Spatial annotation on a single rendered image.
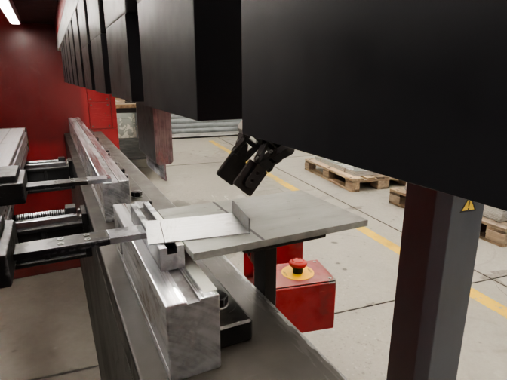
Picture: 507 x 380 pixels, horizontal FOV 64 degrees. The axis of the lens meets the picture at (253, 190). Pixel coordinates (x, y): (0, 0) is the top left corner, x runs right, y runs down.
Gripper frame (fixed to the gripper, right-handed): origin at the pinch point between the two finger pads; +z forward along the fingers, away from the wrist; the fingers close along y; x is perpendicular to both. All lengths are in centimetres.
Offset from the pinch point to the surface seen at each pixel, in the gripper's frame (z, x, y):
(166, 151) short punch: 3.5, -11.6, 4.2
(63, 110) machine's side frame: 15, -9, -216
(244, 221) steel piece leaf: 4.9, 2.9, 3.7
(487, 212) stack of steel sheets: -108, 263, -138
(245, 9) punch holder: -2.1, -21.7, 35.1
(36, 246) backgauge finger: 21.5, -15.8, -0.7
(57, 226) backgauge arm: 33, -4, -57
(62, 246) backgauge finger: 19.8, -13.7, 0.5
